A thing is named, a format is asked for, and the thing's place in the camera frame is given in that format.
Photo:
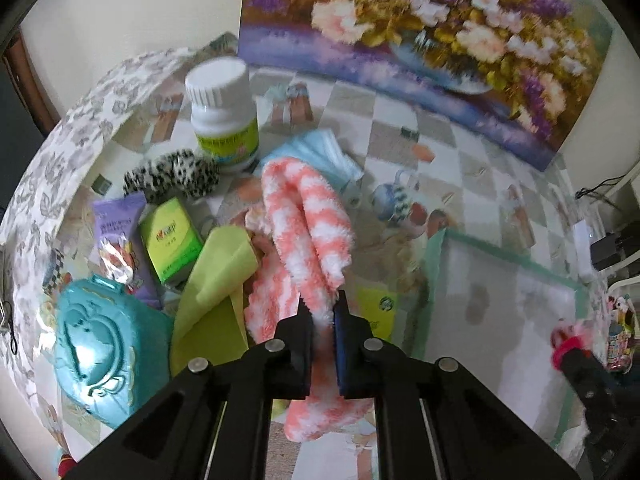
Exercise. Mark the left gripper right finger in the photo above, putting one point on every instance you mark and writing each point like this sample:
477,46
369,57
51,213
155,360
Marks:
363,362

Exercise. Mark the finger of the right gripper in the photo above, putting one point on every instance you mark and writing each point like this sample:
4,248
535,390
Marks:
592,383

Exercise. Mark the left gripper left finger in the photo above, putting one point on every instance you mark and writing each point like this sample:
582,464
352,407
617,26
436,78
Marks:
282,365

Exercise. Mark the yellow-green cloth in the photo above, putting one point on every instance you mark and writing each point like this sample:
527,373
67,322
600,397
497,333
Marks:
209,322

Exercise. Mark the pink white fuzzy sock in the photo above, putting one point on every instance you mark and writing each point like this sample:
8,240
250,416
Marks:
306,237

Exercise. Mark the purple wet wipes pack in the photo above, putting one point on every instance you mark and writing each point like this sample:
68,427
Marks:
123,258

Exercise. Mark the leopard print scrunchie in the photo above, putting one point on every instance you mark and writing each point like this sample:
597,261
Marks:
180,173

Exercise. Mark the blue face mask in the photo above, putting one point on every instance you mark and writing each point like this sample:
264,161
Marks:
320,149

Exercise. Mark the green rimmed white tray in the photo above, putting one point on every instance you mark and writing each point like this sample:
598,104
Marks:
494,312

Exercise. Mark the white box on table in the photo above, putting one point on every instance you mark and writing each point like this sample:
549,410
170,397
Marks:
582,241

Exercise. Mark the black power adapter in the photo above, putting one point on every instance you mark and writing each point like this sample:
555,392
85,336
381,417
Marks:
612,249

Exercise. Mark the green tissue pack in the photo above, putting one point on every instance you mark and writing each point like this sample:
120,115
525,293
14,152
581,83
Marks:
171,241

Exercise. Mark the teal plastic heart case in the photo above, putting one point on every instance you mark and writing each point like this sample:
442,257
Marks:
111,352

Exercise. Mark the checkered printed tablecloth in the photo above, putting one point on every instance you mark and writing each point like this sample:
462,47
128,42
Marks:
417,168

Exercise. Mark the white pill bottle green label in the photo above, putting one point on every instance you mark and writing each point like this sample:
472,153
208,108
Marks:
223,112

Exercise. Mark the floral grey white cloth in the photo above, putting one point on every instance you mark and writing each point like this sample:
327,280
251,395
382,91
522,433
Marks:
39,203

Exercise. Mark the floral painting canvas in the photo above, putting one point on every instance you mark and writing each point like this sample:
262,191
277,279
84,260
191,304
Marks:
519,72

